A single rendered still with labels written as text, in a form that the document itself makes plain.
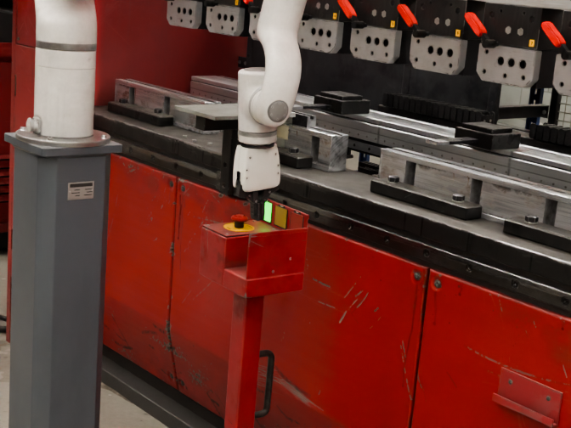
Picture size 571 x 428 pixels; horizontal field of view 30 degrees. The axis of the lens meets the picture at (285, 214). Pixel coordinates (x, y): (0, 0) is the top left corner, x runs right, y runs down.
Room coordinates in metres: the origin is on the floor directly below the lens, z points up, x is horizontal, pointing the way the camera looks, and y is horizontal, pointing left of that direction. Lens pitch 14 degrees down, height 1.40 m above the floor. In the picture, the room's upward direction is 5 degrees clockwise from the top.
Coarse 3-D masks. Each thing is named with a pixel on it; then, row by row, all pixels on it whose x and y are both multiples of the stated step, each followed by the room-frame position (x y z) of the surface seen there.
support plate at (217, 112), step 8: (200, 104) 2.81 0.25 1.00; (208, 104) 2.82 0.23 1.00; (216, 104) 2.83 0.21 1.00; (224, 104) 2.84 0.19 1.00; (232, 104) 2.86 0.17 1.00; (192, 112) 2.70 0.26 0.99; (200, 112) 2.67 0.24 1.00; (208, 112) 2.68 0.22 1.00; (216, 112) 2.69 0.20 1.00; (224, 112) 2.70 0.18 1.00; (232, 112) 2.72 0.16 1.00; (216, 120) 2.62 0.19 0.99
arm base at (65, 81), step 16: (48, 64) 2.09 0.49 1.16; (64, 64) 2.09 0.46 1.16; (80, 64) 2.11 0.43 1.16; (48, 80) 2.09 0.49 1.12; (64, 80) 2.09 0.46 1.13; (80, 80) 2.11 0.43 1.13; (48, 96) 2.09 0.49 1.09; (64, 96) 2.09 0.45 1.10; (80, 96) 2.11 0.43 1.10; (48, 112) 2.09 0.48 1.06; (64, 112) 2.09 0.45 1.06; (80, 112) 2.11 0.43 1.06; (32, 128) 2.10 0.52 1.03; (48, 128) 2.09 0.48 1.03; (64, 128) 2.09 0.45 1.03; (80, 128) 2.11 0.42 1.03; (48, 144) 2.06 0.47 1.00; (64, 144) 2.06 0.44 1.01; (80, 144) 2.07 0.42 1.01; (96, 144) 2.10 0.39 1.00
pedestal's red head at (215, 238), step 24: (288, 216) 2.39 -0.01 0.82; (216, 240) 2.34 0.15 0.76; (240, 240) 2.34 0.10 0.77; (264, 240) 2.26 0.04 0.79; (288, 240) 2.30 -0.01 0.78; (216, 264) 2.34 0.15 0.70; (240, 264) 2.34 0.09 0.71; (264, 264) 2.26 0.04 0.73; (288, 264) 2.30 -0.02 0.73; (240, 288) 2.25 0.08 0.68; (264, 288) 2.27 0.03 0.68; (288, 288) 2.31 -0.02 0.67
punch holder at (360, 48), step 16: (368, 0) 2.58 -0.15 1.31; (384, 0) 2.54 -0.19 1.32; (400, 0) 2.51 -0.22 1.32; (368, 16) 2.58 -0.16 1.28; (384, 16) 2.54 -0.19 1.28; (400, 16) 2.51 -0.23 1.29; (352, 32) 2.61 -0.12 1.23; (368, 32) 2.57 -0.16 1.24; (384, 32) 2.53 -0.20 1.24; (400, 32) 2.51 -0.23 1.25; (352, 48) 2.61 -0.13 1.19; (368, 48) 2.57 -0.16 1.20; (384, 48) 2.53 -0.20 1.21; (400, 48) 2.52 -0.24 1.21; (400, 64) 2.53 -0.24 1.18
